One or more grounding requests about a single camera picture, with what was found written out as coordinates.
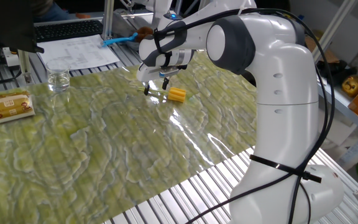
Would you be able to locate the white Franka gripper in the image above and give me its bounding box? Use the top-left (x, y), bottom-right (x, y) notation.
top-left (136, 63), bottom-right (188, 96)

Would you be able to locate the green marble pattern mat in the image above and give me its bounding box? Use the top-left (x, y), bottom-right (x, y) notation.
top-left (0, 49), bottom-right (259, 224)

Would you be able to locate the printed white paper sheet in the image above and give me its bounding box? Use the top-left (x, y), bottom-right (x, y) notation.
top-left (37, 34), bottom-right (121, 72)

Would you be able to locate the clear glass beaker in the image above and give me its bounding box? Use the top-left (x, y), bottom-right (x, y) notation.
top-left (45, 58), bottom-right (71, 93)

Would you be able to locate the black computer keyboard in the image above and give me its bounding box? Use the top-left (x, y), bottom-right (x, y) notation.
top-left (34, 19), bottom-right (104, 44)

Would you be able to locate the person in blue jeans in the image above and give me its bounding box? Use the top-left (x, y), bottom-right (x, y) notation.
top-left (31, 0), bottom-right (74, 23)

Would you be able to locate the small white box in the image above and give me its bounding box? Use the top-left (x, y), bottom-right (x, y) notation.
top-left (2, 47), bottom-right (21, 67)

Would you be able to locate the yellow white snack box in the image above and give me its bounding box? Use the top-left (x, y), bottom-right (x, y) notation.
top-left (0, 90), bottom-right (36, 124)

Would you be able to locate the black computer monitor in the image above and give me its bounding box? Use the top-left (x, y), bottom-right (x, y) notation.
top-left (0, 0), bottom-right (45, 54)

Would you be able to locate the black cloth item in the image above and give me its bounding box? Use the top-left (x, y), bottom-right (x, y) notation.
top-left (317, 60), bottom-right (358, 86)

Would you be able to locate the slanted aluminium strut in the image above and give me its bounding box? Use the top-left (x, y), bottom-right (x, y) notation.
top-left (311, 0), bottom-right (358, 63)

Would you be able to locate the golden yellow toy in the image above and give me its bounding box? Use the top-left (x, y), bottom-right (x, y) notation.
top-left (341, 75), bottom-right (358, 98)

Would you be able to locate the white metal shelf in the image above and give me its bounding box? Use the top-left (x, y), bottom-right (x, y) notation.
top-left (317, 77), bottom-right (358, 170)

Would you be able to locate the black forearm strap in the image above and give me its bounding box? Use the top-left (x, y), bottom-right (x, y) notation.
top-left (153, 29), bottom-right (173, 68)

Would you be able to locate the blue handled brown brush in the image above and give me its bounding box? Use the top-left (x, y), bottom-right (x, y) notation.
top-left (101, 26), bottom-right (154, 47)

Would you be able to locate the tall aluminium post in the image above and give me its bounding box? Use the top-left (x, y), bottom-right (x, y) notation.
top-left (102, 0), bottom-right (115, 40)

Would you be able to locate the short aluminium post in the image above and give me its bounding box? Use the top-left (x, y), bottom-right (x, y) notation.
top-left (17, 49), bottom-right (33, 85)

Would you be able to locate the black strap with buckle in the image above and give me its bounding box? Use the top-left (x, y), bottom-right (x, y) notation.
top-left (249, 154), bottom-right (322, 184)

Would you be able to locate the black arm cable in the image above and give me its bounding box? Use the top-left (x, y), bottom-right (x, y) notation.
top-left (153, 7), bottom-right (336, 224)

